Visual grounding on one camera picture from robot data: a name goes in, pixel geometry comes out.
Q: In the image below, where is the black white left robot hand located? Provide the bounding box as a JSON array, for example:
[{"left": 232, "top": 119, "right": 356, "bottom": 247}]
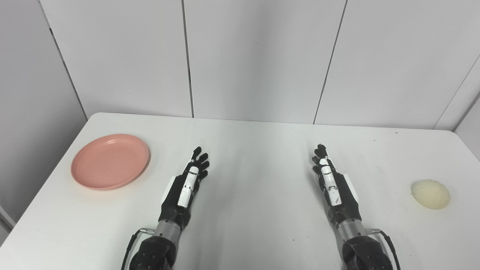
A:
[{"left": 159, "top": 146, "right": 210, "bottom": 228}]

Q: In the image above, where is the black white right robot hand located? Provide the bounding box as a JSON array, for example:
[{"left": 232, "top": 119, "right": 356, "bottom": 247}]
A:
[{"left": 312, "top": 144, "right": 363, "bottom": 227}]

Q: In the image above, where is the pink round plate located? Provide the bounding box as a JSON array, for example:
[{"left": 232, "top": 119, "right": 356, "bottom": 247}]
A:
[{"left": 71, "top": 134, "right": 151, "bottom": 191}]

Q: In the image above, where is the cream steamed bun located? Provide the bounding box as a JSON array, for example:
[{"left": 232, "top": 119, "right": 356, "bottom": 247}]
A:
[{"left": 411, "top": 179, "right": 451, "bottom": 210}]

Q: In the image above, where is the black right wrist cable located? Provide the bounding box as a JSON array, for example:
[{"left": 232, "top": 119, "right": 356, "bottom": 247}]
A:
[{"left": 366, "top": 228, "right": 401, "bottom": 270}]

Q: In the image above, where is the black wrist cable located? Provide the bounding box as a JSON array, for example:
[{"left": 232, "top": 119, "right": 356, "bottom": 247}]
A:
[
  {"left": 366, "top": 228, "right": 401, "bottom": 270},
  {"left": 121, "top": 228, "right": 155, "bottom": 270}
]

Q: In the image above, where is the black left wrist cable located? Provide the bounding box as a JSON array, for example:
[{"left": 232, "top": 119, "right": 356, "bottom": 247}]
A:
[{"left": 121, "top": 228, "right": 155, "bottom": 270}]

